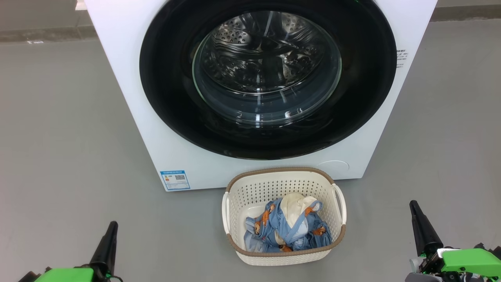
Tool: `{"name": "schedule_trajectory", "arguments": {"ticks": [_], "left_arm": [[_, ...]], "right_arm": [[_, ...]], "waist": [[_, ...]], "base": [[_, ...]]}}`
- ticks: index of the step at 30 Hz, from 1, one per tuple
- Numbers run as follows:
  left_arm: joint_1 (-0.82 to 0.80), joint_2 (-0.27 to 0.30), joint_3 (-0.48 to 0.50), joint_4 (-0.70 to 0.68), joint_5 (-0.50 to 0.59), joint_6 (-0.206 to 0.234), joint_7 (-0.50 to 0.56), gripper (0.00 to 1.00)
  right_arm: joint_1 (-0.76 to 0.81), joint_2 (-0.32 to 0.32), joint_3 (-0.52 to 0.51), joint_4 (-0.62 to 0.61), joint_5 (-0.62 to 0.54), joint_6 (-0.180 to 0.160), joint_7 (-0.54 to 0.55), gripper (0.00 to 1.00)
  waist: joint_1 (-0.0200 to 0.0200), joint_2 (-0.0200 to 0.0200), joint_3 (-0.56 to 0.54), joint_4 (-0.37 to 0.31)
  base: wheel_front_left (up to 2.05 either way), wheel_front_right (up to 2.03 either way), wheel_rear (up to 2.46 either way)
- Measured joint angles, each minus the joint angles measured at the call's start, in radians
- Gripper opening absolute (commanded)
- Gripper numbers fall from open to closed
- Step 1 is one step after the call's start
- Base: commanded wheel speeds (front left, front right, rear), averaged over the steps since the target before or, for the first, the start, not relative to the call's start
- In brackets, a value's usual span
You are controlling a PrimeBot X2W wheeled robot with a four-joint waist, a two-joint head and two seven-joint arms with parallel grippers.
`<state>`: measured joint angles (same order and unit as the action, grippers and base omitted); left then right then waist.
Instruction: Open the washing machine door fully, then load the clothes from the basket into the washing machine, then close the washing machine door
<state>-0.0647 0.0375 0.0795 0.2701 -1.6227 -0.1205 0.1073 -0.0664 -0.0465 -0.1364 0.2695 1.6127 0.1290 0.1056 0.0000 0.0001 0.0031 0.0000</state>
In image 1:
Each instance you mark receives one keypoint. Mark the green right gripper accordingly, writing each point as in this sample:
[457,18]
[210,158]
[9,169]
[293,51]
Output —
[465,262]

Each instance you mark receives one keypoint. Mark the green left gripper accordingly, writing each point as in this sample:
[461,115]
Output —
[64,275]

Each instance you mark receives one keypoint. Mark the cream white garment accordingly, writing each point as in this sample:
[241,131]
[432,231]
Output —
[293,205]

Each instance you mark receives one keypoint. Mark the blue bear-print garment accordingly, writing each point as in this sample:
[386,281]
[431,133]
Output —
[274,231]

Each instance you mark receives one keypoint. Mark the black-rimmed glass washer door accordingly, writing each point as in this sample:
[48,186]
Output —
[164,102]

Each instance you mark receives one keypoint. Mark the white front-load washing machine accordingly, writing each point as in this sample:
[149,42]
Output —
[117,78]

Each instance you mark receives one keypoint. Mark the stainless steel washing machine drum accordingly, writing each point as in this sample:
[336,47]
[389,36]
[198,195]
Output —
[235,39]

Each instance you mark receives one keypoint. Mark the blue energy label sticker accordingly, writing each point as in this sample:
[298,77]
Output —
[175,179]

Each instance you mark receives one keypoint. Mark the round white filter cover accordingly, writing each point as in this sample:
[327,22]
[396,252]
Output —
[332,167]

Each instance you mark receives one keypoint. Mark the cream perforated laundry basket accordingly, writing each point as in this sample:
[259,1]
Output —
[250,188]

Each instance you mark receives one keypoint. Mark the black printed text label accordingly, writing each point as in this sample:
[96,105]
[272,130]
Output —
[401,58]

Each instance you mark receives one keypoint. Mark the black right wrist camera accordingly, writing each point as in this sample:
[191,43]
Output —
[491,248]

